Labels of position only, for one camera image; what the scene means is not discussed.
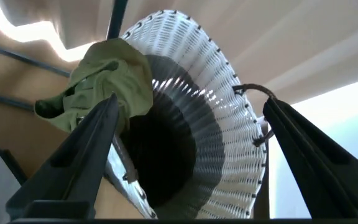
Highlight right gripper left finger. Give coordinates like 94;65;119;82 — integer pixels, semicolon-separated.
5;92;120;220

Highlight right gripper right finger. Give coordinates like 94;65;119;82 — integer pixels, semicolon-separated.
262;96;358;218

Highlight green printed T-shirt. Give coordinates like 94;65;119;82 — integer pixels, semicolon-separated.
33;37;154;134

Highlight white laundry basket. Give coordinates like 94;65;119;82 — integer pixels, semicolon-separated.
104;9;278;220

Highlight black clothes rack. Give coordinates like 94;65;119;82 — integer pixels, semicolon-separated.
0;0;129;112

